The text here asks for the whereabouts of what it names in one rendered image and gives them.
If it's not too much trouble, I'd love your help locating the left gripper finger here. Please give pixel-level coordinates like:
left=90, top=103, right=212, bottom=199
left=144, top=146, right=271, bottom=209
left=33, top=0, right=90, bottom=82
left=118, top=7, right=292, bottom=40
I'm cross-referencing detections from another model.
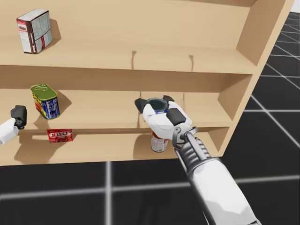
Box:
left=0, top=105, right=28, bottom=145

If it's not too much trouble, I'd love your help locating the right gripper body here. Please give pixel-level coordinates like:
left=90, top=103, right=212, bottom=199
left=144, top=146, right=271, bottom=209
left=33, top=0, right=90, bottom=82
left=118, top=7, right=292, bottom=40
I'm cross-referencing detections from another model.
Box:
left=143, top=101, right=193, bottom=140

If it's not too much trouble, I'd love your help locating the red and white can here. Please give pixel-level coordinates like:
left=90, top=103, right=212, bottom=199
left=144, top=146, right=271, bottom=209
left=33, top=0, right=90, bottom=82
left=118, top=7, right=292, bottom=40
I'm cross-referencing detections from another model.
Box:
left=150, top=131, right=169, bottom=153

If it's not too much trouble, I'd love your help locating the green and blue rectangular can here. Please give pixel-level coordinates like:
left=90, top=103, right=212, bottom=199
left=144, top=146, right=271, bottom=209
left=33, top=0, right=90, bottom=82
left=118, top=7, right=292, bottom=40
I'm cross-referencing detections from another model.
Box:
left=30, top=83, right=61, bottom=120

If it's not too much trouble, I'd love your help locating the pale wooden shelf unit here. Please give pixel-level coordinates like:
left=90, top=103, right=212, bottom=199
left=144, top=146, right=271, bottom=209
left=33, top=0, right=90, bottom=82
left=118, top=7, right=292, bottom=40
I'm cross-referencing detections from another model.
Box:
left=0, top=0, right=295, bottom=166

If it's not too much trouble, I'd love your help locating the red and white carton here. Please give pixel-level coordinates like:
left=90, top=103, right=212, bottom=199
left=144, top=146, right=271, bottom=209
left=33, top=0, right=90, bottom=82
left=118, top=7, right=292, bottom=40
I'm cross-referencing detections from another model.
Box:
left=16, top=8, right=53, bottom=55

